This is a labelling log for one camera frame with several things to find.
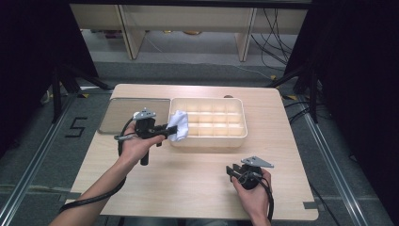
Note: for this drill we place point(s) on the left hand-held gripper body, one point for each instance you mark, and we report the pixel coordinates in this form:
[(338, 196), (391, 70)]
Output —
[(146, 127)]

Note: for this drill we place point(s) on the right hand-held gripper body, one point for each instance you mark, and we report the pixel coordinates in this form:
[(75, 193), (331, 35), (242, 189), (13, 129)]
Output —
[(251, 179)]

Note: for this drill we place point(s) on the white sock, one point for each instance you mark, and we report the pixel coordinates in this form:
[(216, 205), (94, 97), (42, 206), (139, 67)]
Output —
[(179, 125)]

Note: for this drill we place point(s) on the cream compartment storage box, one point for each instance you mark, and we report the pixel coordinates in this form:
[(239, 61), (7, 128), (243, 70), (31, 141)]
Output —
[(213, 139)]

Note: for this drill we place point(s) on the person's right hand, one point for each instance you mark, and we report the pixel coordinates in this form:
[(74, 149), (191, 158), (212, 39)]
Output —
[(255, 201)]

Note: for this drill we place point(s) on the person's left hand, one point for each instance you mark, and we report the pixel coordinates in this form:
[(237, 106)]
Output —
[(135, 149)]

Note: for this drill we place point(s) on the grey flat box lid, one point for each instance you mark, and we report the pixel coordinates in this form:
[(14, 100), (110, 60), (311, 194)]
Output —
[(120, 116)]

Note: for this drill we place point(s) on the person's legs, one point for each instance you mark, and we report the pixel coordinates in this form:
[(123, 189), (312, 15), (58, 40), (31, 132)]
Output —
[(188, 223)]

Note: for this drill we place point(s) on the grey tape strip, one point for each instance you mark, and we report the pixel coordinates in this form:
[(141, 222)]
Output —
[(72, 196), (311, 205)]

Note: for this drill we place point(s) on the black metal stand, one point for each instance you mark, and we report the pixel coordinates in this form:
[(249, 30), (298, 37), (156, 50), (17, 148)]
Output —
[(57, 94), (313, 94)]

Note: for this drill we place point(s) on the beige background desk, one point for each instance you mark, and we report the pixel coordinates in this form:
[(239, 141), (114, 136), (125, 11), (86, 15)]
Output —
[(188, 19)]

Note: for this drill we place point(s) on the black curtain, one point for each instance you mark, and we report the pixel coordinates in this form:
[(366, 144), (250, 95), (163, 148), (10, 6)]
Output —
[(360, 94), (31, 62)]

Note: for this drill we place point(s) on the aluminium floor rail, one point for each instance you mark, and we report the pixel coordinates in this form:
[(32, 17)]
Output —
[(332, 163), (31, 169)]

